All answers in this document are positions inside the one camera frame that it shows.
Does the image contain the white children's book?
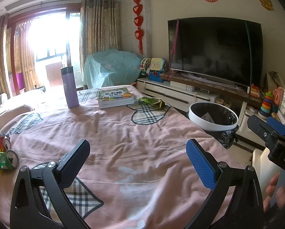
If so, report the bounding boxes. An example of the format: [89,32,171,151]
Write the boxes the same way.
[98,98,136,109]

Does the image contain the green crushed can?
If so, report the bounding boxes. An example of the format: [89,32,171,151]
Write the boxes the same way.
[0,149,19,171]

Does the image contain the red crushed can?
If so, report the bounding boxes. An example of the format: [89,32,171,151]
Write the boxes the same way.
[0,136,12,153]

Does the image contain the green snack wrapper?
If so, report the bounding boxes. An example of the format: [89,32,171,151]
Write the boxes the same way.
[137,96,166,110]

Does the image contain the purple thermos bottle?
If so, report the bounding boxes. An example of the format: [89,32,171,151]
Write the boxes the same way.
[60,66,80,108]

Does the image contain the white tv cabinet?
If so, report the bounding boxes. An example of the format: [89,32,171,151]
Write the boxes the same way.
[136,77,272,149]

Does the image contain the rainbow stacking ring toy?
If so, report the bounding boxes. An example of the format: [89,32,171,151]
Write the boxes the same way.
[258,92,273,119]

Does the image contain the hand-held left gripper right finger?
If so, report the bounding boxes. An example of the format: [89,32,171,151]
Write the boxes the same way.
[186,139,264,229]

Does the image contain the stacked round wooden boxes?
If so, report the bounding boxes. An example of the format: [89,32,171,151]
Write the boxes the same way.
[215,98,231,108]

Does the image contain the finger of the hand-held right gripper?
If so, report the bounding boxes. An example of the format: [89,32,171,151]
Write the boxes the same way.
[247,115,280,149]
[267,117,285,137]

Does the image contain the white paper scrap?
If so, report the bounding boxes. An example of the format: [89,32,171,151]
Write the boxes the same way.
[201,113,215,123]

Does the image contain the brown wooden panel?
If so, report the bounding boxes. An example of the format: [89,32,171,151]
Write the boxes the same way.
[45,62,63,88]

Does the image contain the pink thin rod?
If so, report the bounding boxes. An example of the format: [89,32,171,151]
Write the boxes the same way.
[169,18,180,81]

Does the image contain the orange sheer curtain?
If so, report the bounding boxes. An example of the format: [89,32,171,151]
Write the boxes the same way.
[15,21,38,91]

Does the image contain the person's right hand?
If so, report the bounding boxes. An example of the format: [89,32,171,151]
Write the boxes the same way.
[263,171,285,212]

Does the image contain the pink plastic toy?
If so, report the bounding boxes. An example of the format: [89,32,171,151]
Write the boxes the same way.
[272,87,285,107]

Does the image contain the orange toy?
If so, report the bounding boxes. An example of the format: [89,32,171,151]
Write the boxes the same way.
[251,84,261,98]

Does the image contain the wooden sliding door frame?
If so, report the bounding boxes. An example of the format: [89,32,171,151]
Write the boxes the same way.
[7,4,82,94]

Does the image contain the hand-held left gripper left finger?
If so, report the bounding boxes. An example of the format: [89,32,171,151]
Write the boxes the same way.
[10,139,91,229]

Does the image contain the cream sofa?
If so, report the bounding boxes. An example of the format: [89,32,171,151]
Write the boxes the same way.
[0,92,38,131]

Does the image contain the blue plastic toy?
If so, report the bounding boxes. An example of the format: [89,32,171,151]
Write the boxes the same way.
[148,71,162,82]

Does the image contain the white round trash bin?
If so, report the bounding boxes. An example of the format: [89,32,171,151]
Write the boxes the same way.
[188,102,239,131]

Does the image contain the magenta box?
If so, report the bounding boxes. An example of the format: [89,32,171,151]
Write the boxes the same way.
[15,73,26,90]

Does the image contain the golden figure wall sticker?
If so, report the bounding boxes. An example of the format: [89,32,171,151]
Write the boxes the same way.
[258,0,275,11]

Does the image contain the white flat box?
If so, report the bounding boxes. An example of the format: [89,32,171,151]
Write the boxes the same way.
[170,80,196,91]

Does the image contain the colourful activity cube toy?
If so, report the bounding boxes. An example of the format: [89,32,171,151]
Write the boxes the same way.
[149,57,168,73]

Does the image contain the brown marble shelf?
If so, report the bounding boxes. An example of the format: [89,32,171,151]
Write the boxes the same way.
[159,73,258,99]

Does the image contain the red heart hanging ornament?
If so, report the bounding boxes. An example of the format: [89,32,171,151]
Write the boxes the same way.
[133,0,144,54]

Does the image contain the white ball cage toy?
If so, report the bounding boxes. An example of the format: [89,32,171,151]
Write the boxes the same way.
[140,57,153,73]

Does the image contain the white side cabinet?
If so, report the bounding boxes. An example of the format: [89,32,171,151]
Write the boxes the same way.
[252,148,269,172]

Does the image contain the black flat television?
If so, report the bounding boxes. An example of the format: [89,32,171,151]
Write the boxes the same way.
[167,17,263,87]

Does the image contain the teal covered armchair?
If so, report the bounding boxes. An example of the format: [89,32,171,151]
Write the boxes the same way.
[83,48,143,89]

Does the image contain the green cover children's book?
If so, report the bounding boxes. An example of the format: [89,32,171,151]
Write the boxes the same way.
[97,87,135,103]

